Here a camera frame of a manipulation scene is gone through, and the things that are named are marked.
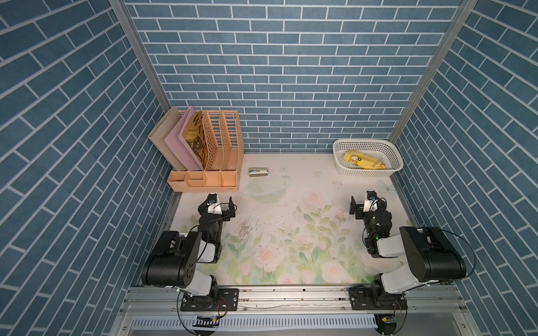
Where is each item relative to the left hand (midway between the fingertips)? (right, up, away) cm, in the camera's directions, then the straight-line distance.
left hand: (224, 197), depth 89 cm
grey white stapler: (+12, +11, +21) cm, 27 cm away
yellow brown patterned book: (-17, +28, +10) cm, 34 cm away
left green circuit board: (-2, -41, -16) cm, 45 cm away
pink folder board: (-19, +23, 0) cm, 30 cm away
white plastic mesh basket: (+86, +24, +30) cm, 94 cm away
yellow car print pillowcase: (+70, +17, +23) cm, 75 cm away
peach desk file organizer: (-8, +24, +30) cm, 40 cm away
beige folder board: (-28, +27, 0) cm, 39 cm away
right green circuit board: (+62, -40, -18) cm, 75 cm away
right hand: (+62, 0, +2) cm, 62 cm away
